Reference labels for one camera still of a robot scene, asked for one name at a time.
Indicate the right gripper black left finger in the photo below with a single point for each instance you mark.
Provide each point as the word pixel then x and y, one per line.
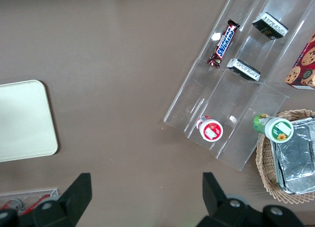
pixel 71 200

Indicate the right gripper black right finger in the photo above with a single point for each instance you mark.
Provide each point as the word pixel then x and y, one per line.
pixel 216 202

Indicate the light tan wicker basket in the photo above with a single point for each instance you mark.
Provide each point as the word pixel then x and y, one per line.
pixel 265 168

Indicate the white rectangular tray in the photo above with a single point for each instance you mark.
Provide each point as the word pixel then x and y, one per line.
pixel 24 121

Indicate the clear acrylic bottle rack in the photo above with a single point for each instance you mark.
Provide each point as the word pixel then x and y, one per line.
pixel 29 191

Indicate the red Coca-Cola bottle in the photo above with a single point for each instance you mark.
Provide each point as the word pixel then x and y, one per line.
pixel 6 205

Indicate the red white-lidded cup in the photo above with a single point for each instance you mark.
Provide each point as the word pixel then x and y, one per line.
pixel 211 131

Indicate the aluminium foil container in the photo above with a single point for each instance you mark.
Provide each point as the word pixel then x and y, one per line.
pixel 297 160

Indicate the green white-lidded bottle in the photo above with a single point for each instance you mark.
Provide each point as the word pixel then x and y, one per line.
pixel 278 128

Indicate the clear acrylic stepped display stand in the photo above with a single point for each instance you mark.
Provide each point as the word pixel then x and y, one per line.
pixel 233 99

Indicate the small black snack box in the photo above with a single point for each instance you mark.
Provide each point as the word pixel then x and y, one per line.
pixel 243 69

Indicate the Snickers chocolate bar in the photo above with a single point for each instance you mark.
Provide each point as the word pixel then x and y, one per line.
pixel 224 43

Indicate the red cookie box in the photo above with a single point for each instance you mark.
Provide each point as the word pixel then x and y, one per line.
pixel 304 64

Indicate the large black snack box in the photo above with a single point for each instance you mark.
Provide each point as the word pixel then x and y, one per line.
pixel 270 26

